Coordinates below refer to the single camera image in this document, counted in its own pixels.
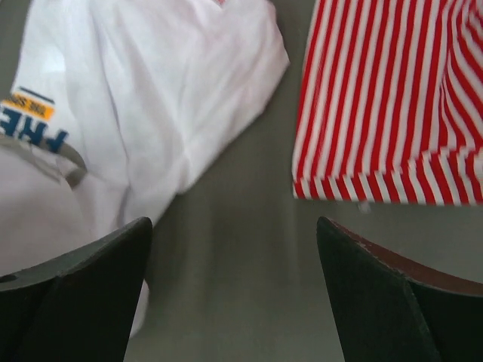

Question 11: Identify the red striped tank top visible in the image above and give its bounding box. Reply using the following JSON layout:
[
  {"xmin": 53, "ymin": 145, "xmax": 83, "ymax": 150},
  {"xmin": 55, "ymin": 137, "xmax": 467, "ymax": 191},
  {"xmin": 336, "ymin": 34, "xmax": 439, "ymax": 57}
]
[{"xmin": 292, "ymin": 1, "xmax": 482, "ymax": 206}]

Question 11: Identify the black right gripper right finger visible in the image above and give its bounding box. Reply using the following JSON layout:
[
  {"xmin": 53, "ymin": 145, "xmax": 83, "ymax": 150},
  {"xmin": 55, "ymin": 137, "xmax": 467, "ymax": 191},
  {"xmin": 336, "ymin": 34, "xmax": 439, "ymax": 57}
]
[{"xmin": 317, "ymin": 217, "xmax": 482, "ymax": 361}]

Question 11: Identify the white printed tank top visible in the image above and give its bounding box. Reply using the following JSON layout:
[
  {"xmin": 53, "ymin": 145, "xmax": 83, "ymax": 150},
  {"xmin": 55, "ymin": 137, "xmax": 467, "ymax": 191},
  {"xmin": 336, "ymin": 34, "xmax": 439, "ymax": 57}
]
[{"xmin": 0, "ymin": 0, "xmax": 291, "ymax": 336}]

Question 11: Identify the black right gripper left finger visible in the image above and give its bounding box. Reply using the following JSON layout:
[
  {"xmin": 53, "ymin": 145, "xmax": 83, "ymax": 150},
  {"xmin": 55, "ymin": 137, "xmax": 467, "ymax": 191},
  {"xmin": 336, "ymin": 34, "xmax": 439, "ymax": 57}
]
[{"xmin": 1, "ymin": 217, "xmax": 152, "ymax": 361}]

